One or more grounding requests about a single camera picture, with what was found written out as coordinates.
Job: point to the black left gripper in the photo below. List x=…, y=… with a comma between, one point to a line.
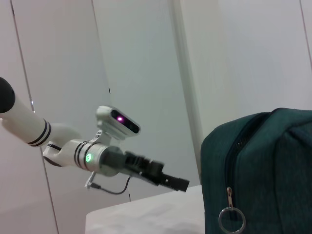
x=136, y=164

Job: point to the dark teal insulated lunch bag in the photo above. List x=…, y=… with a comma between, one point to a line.
x=263, y=170

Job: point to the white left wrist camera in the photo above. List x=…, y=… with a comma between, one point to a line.
x=114, y=123

